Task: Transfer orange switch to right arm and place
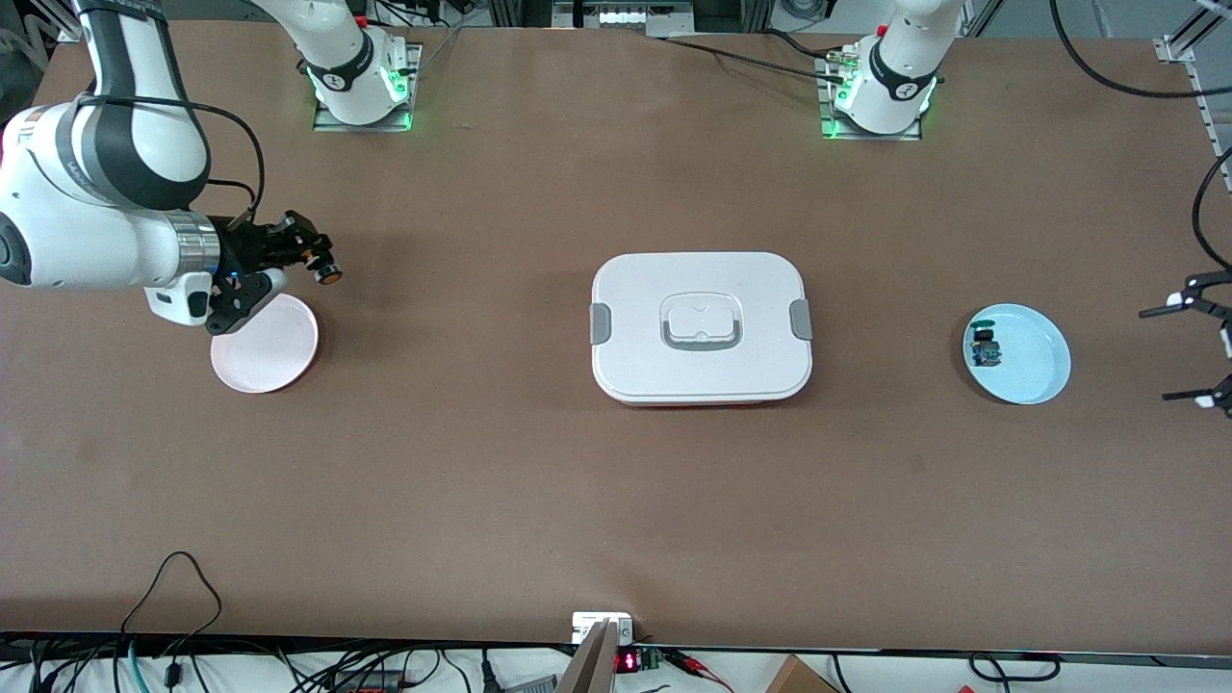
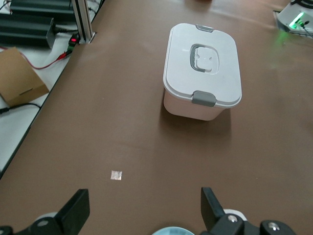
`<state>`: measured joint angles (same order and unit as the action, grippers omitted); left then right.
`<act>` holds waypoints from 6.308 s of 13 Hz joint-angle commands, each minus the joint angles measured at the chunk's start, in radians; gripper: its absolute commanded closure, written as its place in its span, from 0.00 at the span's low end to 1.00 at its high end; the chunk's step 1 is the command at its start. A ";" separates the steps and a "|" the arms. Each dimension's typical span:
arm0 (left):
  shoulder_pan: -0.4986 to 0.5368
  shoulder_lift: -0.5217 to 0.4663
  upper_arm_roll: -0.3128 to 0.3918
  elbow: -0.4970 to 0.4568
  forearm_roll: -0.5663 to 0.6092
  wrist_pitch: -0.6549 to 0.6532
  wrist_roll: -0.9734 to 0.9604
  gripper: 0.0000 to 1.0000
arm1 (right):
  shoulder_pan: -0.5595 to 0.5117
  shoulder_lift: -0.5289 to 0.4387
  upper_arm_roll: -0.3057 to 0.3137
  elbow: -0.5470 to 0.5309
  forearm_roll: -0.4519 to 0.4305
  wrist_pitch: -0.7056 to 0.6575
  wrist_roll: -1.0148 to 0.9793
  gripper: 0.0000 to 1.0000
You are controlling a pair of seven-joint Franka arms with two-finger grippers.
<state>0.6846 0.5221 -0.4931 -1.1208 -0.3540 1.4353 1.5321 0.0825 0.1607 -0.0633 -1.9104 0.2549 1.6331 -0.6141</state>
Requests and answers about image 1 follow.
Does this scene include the black coiled cable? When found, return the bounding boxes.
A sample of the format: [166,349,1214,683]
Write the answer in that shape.
[967,652,1062,682]

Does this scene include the red clip lead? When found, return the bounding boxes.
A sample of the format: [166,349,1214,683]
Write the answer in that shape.
[669,650,734,692]

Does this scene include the small white mounting block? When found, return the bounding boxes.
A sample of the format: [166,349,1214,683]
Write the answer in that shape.
[572,612,634,644]

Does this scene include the white lidded lunch box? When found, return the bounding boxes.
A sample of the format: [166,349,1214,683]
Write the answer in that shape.
[589,252,814,407]

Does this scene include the aluminium profile bar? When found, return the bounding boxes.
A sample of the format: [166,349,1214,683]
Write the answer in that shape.
[553,619,619,693]

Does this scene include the black looped cable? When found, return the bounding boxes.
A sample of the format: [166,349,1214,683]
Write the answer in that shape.
[120,552,224,665]

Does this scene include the black cable to base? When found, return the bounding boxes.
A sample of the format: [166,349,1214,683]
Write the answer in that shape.
[664,37,850,83]

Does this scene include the light blue round plate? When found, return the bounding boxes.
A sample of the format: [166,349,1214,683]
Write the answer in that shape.
[962,303,1072,406]

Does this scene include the orange push button switch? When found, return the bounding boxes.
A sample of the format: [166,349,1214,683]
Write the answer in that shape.
[289,231,345,287]

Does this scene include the brown cardboard box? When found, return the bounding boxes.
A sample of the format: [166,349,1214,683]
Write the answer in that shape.
[765,654,838,693]

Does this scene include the pink round plate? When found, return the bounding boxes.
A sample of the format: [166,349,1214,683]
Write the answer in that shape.
[211,293,320,395]

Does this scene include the aluminium slotted rail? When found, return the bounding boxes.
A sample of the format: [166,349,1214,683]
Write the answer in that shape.
[1155,0,1232,174]

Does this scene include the white lit device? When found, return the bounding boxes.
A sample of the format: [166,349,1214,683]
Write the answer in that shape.
[553,0,696,30]

